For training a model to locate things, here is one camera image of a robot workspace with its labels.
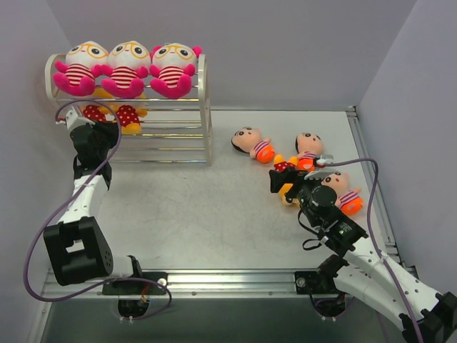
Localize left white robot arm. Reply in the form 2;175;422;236
43;122;144;294

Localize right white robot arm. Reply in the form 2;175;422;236
268;167;456;342

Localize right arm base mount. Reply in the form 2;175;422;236
294;254;349;296

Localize yellow bear plush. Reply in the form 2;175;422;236
113;101;149;134
82;88;113;123
273;154;298;206

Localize pink plush with glasses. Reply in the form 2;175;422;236
53;41;109;96

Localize aluminium front rail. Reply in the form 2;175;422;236
39;269;426;300

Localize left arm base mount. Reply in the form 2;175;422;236
101;255;168;296

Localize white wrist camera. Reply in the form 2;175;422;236
56;107;95;131
305;154;333;179

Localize peach boy plush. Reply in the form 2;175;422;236
321;171;363;216
296;132;324;172
231;126;276;164

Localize peach boy plush right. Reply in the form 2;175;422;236
321;171;363;216

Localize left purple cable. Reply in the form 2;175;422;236
23;99;172;319

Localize cream two-tier shelf rack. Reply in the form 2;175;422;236
44;54;212;164

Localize peach boy plush middle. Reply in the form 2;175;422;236
296;132;324;172

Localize peach boy plush left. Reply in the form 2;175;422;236
231;126;276;164

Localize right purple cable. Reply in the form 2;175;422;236
323;157;426;343

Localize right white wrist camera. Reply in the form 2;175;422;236
305;154;333;179

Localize purple cable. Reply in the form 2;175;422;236
23;99;172;319
323;157;426;343

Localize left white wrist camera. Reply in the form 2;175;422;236
56;107;95;131

